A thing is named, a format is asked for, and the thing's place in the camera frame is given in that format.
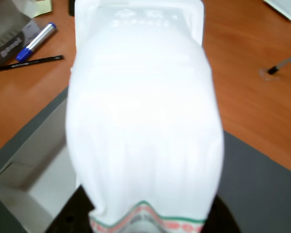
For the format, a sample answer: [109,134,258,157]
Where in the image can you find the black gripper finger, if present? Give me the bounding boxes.
[202,196,241,233]
[45,184,96,233]

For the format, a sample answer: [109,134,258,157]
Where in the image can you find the white sandwich package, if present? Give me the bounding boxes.
[65,0,226,233]

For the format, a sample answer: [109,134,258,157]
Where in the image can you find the gray cardboard box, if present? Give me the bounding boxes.
[0,96,80,233]

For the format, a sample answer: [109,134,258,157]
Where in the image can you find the thin black pen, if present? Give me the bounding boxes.
[0,54,65,72]

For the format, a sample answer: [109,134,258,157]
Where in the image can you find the gray rod with black tip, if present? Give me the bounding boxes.
[267,49,291,76]

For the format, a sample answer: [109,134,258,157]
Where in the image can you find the blue silver marker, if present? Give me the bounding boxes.
[15,22,59,62]

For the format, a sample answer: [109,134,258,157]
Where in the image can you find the gray fabric pouch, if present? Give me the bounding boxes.
[0,0,44,69]

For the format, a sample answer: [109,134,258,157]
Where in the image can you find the small black object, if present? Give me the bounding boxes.
[68,0,76,17]

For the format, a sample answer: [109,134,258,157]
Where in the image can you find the yellow sticky note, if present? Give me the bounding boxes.
[26,0,53,18]

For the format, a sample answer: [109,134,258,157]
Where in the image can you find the white tray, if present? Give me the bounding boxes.
[262,0,291,22]

